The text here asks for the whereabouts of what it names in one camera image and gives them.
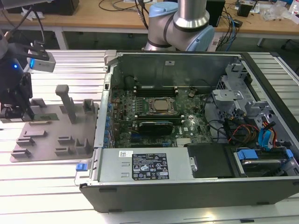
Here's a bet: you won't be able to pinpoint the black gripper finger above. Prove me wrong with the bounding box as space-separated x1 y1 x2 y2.
17 99 29 121
24 93 36 122

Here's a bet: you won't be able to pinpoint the green RAM stick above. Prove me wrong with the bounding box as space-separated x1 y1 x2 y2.
33 113 59 123

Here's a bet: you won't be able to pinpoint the black RAM slot bank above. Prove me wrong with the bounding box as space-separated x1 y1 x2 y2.
134 85 178 98
134 113 185 125

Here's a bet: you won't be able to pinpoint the grey parts rack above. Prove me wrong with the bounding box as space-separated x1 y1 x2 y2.
9 85 100 163

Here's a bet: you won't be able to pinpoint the crumpled white plastic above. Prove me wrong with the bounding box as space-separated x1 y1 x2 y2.
21 6 45 21

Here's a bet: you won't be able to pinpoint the large black box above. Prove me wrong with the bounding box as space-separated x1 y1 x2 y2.
4 0 80 16

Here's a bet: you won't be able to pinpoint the wooden desk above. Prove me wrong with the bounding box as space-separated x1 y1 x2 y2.
0 0 299 51

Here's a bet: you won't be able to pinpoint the grey power supply unit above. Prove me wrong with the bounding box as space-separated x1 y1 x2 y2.
97 147 192 183

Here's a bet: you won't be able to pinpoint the black graphics card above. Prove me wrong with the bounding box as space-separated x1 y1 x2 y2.
138 120 174 136

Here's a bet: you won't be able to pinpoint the silver CPU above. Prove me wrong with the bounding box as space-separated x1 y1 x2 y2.
153 99 171 111

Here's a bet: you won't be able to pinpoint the black power supply label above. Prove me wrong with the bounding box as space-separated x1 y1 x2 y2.
132 152 171 181

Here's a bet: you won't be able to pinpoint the small silver heat sink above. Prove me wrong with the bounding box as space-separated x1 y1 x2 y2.
176 138 192 148

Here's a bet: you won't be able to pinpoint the open black PC case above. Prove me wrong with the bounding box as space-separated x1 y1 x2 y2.
74 50 299 213

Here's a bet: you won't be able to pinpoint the green motherboard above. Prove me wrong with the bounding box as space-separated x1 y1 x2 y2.
109 88 214 149

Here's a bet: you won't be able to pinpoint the black plastic shroud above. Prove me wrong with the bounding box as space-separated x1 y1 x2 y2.
186 143 235 179

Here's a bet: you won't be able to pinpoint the metal drive cage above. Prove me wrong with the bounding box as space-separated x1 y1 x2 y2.
211 62 254 118

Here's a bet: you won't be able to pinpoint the tall black box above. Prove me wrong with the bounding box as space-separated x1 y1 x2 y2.
206 0 226 28

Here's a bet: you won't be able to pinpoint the hard disk blue carrier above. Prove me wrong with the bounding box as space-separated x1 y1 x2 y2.
233 147 290 178

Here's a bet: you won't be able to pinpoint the small black cube device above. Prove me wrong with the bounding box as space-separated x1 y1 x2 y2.
236 3 254 17

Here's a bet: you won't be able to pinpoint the clear plastic bags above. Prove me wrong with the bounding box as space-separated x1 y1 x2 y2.
261 1 293 22

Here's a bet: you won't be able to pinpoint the grey side wrist camera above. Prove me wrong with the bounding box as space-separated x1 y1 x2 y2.
0 104 25 124

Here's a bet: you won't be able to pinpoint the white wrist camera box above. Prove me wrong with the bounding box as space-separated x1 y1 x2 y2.
26 49 57 73

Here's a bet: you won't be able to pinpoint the black camera cable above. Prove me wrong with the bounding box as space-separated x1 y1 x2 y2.
4 6 46 51

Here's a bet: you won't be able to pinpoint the metal socket cover frame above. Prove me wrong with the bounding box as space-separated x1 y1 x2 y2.
148 97 176 115

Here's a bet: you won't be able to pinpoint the red yellow wire bundle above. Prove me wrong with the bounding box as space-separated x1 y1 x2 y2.
228 124 260 142

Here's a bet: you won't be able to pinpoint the blue hanging cable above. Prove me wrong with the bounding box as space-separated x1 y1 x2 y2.
223 7 237 50

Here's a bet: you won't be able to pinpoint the blue flat data wire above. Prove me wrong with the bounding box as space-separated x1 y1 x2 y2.
258 127 273 151

